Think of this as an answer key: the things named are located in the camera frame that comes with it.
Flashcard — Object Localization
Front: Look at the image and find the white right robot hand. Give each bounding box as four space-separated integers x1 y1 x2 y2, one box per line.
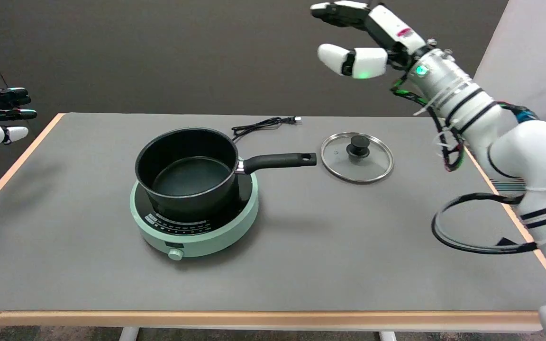
310 1 434 80

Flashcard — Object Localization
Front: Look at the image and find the black soup pot with handle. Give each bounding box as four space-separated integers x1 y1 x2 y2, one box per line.
135 127 317 223

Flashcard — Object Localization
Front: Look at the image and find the glass pot lid black knob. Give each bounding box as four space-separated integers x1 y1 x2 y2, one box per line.
320 132 394 184

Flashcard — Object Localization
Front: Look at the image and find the floor vent grille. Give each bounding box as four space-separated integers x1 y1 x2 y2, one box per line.
490 178 527 195

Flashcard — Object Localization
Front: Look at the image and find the grey table mat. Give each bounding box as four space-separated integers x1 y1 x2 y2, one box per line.
0 113 546 313

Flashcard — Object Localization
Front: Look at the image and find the green induction cooker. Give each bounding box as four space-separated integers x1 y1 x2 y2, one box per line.
129 170 259 261

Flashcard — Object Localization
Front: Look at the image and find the green and black wire bundle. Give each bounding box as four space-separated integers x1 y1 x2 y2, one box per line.
391 78 466 172

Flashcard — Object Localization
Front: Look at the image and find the black cable with blue connector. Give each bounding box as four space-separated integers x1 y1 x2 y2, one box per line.
498 102 539 123

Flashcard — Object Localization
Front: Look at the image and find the black power cord with plug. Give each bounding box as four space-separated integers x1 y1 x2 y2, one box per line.
231 116 301 143

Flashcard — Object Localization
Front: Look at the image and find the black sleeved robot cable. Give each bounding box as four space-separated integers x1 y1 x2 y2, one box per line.
432 192 539 255

